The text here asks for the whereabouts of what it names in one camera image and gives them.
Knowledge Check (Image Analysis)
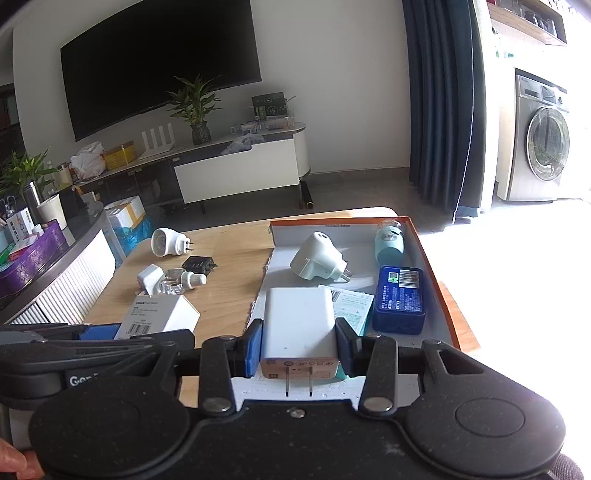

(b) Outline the white plastic bag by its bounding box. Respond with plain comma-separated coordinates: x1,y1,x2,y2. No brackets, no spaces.
70,141,106,180

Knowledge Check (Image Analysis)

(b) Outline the black wall television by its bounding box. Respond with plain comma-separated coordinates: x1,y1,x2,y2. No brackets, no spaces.
60,1,262,140

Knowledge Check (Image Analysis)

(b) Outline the potted bamboo plant dark vase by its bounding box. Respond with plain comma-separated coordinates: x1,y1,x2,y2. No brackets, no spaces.
168,76,221,146

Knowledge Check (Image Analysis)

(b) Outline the white power adapter box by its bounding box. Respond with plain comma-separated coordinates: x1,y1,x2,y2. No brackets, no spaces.
115,295,200,340

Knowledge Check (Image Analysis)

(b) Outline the washing machine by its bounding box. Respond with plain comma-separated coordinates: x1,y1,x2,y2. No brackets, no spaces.
496,68,571,202

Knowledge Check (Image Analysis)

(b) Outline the purple gift box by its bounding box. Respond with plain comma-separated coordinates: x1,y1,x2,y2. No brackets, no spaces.
0,220,68,298

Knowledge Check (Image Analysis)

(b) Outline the white blue medicine box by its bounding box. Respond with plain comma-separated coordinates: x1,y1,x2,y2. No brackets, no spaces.
7,208,36,243

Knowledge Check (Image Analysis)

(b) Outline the blue plastic bag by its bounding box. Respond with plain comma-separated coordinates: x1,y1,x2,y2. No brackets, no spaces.
105,214,154,268

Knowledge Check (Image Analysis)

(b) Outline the white green-logo plug device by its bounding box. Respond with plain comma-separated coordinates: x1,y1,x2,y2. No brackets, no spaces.
150,228,191,258

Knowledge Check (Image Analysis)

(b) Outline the white wifi router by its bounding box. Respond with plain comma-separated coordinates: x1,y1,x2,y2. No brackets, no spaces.
138,123,175,160

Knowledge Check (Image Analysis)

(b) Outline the white TV console cabinet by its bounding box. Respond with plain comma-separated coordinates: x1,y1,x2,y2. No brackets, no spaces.
79,122,311,208

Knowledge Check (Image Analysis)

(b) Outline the oval dark-top side table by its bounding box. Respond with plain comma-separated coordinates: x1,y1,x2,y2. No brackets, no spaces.
1,202,125,325

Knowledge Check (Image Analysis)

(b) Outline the dark blue curtain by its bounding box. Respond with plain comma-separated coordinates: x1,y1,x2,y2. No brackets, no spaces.
403,1,488,222

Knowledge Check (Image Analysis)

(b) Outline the person's hand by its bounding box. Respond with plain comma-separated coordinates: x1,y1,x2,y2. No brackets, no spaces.
0,439,45,480

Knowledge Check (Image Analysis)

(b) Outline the toothpick jar teal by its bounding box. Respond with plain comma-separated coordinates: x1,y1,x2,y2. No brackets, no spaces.
375,220,405,267

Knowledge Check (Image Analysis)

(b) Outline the teal cardboard box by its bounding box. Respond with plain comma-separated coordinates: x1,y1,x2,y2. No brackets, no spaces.
329,288,374,335

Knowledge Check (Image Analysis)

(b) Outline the clear liquid refill bottle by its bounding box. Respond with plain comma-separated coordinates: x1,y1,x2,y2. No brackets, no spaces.
156,268,207,295

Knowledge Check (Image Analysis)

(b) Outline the white round cup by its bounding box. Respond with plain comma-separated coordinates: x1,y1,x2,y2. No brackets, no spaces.
37,194,67,230

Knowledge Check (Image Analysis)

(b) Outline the yellow box on console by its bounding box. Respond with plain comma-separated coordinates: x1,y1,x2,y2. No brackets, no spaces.
102,141,137,171

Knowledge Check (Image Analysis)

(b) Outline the black small charger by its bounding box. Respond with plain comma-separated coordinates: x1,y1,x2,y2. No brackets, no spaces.
181,256,217,276

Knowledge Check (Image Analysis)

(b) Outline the blue plastic box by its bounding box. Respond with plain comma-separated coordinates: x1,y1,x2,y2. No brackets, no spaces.
372,266,426,335

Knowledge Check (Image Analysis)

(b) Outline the white yellow carton box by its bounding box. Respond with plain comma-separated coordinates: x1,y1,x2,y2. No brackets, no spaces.
105,195,145,229

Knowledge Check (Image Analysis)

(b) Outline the left potted plant steel vase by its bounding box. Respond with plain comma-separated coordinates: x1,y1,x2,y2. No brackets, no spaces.
1,150,57,200

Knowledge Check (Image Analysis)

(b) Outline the small white plug adapter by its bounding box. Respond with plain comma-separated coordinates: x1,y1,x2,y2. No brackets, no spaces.
136,264,164,296

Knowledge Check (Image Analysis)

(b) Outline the black green display box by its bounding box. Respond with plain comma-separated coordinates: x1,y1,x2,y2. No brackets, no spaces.
252,92,288,121

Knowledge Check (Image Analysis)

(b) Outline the orange-rimmed cardboard tray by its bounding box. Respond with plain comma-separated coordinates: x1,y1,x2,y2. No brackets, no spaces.
230,214,463,407

